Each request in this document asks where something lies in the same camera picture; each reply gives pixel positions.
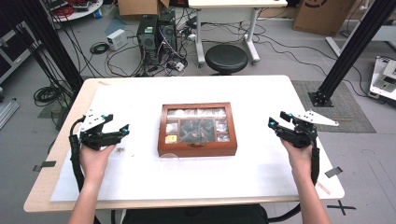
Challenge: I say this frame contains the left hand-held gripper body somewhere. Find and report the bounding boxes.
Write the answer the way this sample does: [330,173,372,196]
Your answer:
[78,108,125,152]

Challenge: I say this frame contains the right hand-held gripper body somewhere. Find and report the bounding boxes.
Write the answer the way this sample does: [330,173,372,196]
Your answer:
[279,109,340,149]

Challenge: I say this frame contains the clear plastic cup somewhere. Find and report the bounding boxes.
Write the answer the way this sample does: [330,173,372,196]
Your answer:
[159,152,181,163]

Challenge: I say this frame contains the wooden box with glass lid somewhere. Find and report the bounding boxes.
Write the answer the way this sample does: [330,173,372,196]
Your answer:
[157,102,238,159]

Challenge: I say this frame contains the person's left hand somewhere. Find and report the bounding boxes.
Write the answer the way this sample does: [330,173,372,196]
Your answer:
[78,143,117,185]

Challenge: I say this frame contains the person's right hand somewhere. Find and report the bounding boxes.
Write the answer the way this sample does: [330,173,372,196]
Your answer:
[279,137,314,184]

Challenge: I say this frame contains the grey floor mat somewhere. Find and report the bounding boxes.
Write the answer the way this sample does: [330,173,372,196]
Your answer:
[290,79,377,134]

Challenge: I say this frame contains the black tape strip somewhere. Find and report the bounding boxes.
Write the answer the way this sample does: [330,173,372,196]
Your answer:
[32,160,58,173]
[324,166,345,179]

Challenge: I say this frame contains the pile of translucent tea bags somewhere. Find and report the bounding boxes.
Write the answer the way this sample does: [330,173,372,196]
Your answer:
[179,119,217,145]

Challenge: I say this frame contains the white power supply box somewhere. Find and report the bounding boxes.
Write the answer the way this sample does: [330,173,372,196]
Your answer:
[106,28,130,51]

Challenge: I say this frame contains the black round stool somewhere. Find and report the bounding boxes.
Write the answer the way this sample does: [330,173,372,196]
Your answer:
[204,43,249,76]

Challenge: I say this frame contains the black tape cross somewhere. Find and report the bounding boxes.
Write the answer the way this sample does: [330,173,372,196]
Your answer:
[326,199,357,217]

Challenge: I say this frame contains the black computer tower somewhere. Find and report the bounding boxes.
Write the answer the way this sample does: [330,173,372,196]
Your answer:
[157,10,178,54]
[135,14,161,66]

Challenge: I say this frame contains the white equipment panel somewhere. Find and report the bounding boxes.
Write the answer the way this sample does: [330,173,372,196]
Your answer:
[368,55,396,102]

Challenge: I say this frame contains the large printed cardboard box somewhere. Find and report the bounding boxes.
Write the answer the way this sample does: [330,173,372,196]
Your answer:
[291,0,365,37]

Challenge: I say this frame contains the round white table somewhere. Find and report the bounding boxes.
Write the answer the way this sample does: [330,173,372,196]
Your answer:
[43,0,105,23]

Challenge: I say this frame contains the person's black clothing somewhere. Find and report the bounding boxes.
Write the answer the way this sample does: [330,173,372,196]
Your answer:
[122,203,270,224]

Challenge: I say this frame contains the grey metal rack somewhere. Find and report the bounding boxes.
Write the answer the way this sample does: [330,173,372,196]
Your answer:
[0,21,42,85]

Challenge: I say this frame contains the small cardboard box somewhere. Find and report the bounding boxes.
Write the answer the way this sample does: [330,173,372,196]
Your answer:
[117,0,171,18]

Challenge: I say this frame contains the white desk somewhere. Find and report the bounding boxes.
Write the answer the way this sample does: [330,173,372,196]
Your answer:
[187,0,290,66]

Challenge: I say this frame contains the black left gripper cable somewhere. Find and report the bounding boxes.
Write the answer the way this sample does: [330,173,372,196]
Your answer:
[68,116,87,192]

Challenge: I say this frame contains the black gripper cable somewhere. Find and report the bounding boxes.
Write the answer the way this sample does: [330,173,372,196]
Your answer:
[68,116,87,192]
[267,146,321,224]

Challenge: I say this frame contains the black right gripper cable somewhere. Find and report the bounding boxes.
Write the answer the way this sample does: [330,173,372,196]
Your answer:
[267,146,321,224]

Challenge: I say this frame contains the large coil of black cable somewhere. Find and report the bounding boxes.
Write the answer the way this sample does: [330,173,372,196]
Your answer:
[33,85,64,107]

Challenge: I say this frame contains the small coil of black cable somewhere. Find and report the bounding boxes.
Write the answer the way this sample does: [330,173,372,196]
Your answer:
[89,41,111,56]

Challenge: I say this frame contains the black aluminium stand post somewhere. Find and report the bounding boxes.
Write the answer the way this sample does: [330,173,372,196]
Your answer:
[13,0,85,94]
[307,0,396,108]

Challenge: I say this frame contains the red cable coil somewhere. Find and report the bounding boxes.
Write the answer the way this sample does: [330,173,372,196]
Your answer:
[52,5,76,20]

